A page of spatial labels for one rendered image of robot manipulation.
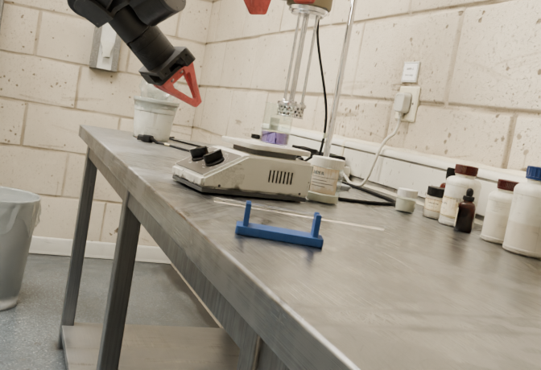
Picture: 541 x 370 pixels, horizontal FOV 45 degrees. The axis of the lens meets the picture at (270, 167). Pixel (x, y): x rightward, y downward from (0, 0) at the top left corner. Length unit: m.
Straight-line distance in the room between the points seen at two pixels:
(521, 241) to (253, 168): 0.41
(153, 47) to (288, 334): 0.66
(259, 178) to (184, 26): 2.52
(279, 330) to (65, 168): 3.00
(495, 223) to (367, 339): 0.64
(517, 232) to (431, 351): 0.57
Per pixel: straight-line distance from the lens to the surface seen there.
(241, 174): 1.03
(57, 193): 3.47
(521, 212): 1.01
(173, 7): 1.00
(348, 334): 0.46
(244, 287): 0.58
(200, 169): 1.04
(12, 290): 2.67
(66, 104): 3.42
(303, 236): 0.74
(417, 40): 1.67
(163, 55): 1.06
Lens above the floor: 0.89
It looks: 4 degrees down
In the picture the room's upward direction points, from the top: 10 degrees clockwise
